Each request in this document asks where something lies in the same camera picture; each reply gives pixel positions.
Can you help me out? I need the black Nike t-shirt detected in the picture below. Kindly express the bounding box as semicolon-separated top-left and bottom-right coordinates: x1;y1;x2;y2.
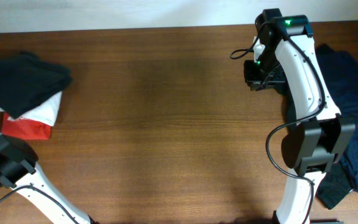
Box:
0;53;72;119

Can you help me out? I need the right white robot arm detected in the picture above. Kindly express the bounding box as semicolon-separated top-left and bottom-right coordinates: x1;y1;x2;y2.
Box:
244;8;355;224

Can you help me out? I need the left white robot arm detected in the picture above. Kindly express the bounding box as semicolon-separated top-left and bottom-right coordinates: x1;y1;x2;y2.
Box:
0;132;96;224

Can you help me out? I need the navy blue t-shirt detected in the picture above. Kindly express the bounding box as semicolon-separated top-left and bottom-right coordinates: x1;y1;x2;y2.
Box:
316;49;358;192

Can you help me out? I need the dark green t-shirt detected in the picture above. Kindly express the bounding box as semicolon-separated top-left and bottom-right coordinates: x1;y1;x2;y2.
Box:
316;163;353;210

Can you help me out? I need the white folded t-shirt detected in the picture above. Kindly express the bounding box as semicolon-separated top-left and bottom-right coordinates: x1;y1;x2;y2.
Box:
7;91;63;126

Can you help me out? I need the red folded t-shirt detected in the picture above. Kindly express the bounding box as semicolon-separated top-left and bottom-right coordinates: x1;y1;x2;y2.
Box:
1;113;52;140

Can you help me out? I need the left black cable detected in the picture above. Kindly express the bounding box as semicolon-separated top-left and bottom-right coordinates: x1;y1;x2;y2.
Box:
0;183;80;224

